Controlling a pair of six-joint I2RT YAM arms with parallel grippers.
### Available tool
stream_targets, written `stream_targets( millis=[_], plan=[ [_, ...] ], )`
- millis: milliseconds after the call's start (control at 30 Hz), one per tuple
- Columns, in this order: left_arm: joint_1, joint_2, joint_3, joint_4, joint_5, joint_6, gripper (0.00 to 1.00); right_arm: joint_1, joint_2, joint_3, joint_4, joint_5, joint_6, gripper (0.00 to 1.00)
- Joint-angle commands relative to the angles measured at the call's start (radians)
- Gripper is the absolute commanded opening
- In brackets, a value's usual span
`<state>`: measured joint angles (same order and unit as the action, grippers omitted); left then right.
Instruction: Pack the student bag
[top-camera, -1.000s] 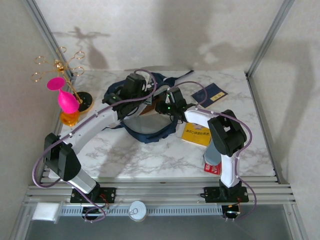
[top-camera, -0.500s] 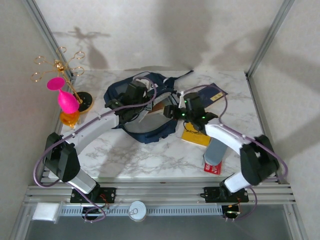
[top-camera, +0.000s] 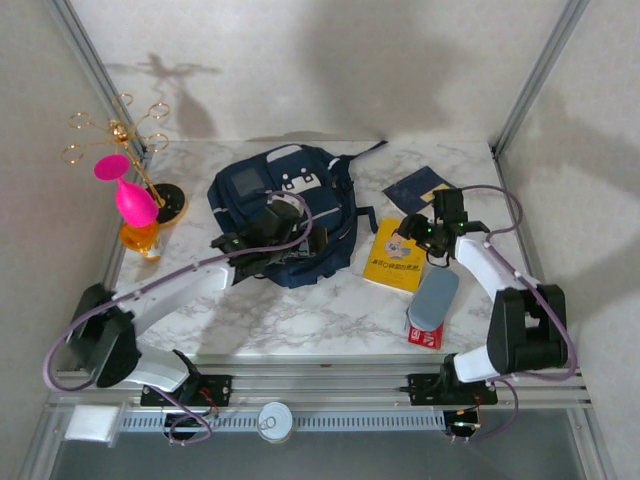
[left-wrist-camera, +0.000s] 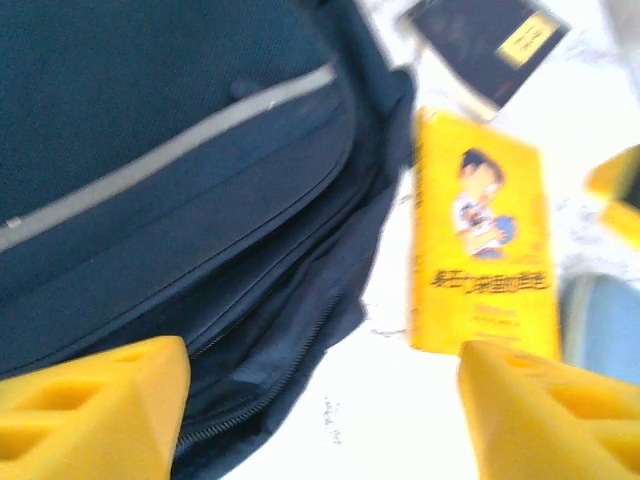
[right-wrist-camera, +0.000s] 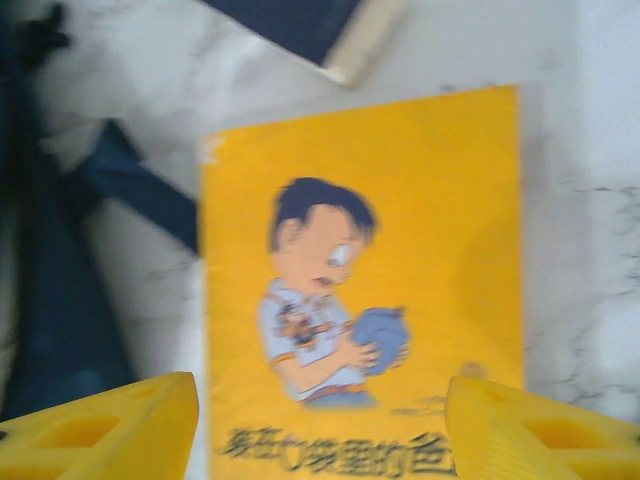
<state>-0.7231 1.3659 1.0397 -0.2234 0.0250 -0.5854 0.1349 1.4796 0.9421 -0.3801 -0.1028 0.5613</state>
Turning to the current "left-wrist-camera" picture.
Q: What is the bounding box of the dark navy book yellow label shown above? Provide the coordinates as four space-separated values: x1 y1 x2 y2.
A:
398 0 572 122

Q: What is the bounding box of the yellow cartoon cover book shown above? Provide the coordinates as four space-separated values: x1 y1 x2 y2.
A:
408 105 562 362

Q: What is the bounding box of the navy blue backpack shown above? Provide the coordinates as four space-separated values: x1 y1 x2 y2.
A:
0 0 417 480

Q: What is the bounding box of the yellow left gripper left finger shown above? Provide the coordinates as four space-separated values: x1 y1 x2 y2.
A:
0 335 192 480

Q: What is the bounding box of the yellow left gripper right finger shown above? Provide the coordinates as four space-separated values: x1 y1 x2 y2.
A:
457 340 640 480

